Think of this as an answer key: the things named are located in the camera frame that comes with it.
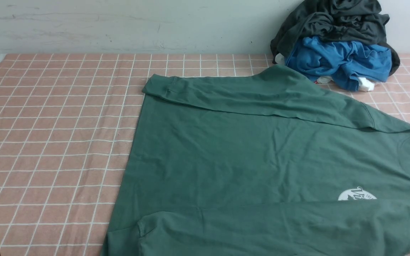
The green long-sleeved shirt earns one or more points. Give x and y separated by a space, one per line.
263 165

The dark grey crumpled garment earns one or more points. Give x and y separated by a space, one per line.
335 21

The pink grid tablecloth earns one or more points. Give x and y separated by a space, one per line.
67 124

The blue crumpled garment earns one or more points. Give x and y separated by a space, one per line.
345 62

